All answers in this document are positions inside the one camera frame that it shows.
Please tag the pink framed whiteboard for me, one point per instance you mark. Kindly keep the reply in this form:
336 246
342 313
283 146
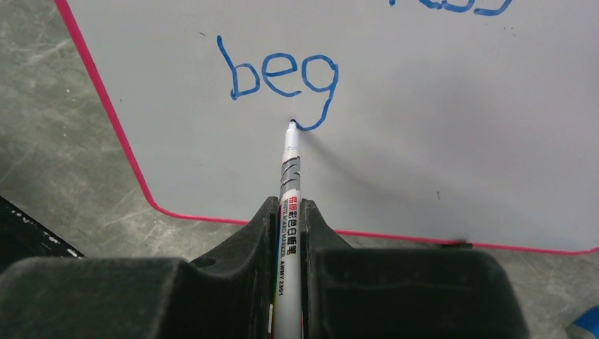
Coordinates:
424 120

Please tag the white blue whiteboard marker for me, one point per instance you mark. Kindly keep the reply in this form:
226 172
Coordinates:
287 306

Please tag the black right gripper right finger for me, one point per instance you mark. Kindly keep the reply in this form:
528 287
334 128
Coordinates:
439 292

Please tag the blue eraser on table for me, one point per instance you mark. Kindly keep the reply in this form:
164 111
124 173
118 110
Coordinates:
585 326

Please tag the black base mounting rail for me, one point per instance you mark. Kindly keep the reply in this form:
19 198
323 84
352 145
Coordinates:
24 237

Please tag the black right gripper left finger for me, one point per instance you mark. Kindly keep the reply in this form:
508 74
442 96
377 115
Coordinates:
225 293

